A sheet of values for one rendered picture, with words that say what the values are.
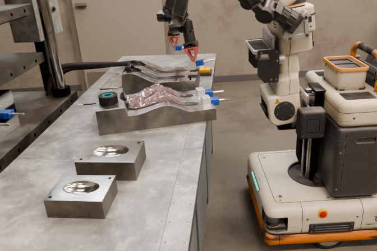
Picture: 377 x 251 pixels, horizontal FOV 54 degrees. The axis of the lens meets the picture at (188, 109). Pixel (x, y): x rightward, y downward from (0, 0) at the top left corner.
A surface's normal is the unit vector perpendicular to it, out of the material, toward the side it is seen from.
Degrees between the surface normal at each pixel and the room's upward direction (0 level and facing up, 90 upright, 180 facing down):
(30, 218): 0
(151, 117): 90
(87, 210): 90
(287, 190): 0
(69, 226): 0
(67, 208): 90
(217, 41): 90
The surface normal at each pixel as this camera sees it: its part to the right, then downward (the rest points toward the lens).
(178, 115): 0.19, 0.37
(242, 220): -0.06, -0.92
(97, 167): -0.11, 0.39
